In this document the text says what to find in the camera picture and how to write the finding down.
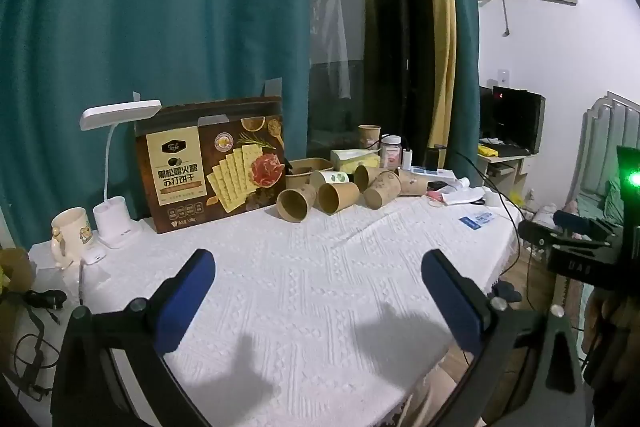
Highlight black monitor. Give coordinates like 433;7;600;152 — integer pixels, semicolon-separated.
479;85;547;156

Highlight brown paper cup with drawing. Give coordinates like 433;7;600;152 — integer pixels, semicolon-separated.
363;171;403;210

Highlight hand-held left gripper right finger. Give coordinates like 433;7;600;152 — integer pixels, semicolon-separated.
421;249;594;427

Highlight yellow fuzzy object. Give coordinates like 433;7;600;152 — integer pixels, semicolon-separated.
0;247;37;299

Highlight black power cable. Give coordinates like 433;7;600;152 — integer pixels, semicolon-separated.
434;144;526;278

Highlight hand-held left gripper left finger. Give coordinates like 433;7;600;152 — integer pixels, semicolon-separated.
50;248;217;427

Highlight blue card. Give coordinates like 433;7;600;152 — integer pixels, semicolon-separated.
458;211;495;228

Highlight white textured tablecloth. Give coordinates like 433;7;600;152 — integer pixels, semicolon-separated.
27;193;522;427

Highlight brown paper bowl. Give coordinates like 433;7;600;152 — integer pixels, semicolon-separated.
285;158;335;190

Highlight yellow curtain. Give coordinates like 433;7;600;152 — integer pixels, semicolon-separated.
413;0;459;154

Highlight white paper sheet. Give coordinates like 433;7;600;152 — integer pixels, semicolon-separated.
442;186;489;206

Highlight light wooden side desk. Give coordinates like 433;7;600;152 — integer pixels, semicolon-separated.
475;151;539;204

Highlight white power strip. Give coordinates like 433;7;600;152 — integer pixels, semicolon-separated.
412;166;459;188

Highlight wide teal curtain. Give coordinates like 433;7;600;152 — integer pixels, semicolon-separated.
0;0;314;254

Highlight grey padded headboard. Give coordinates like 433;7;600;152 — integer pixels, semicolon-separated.
567;90;640;230

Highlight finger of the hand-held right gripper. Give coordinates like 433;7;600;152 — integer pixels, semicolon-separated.
552;209;615;238
517;221;619;254

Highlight cream cartoon mug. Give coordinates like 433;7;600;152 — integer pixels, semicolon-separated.
50;207;96;271

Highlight narrow teal curtain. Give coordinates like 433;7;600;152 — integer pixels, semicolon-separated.
439;0;482;171

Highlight paper cup with white label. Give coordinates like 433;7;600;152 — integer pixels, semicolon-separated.
309;169;351;188

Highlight person's right hand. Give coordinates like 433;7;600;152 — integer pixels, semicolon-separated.
582;289;640;348

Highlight black cable bundle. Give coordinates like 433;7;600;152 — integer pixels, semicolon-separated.
9;289;69;400

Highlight dark glass sliding door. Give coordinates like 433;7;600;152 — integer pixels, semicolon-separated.
307;0;437;162

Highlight green yellow tissue box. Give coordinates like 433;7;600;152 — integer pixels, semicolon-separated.
330;148;383;176

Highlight brown cracker box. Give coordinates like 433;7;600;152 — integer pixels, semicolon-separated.
134;96;287;235

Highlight white desk lamp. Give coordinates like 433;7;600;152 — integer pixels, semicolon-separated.
80;100;163;251

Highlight clear jar with red label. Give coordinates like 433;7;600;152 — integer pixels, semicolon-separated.
380;134;404;170

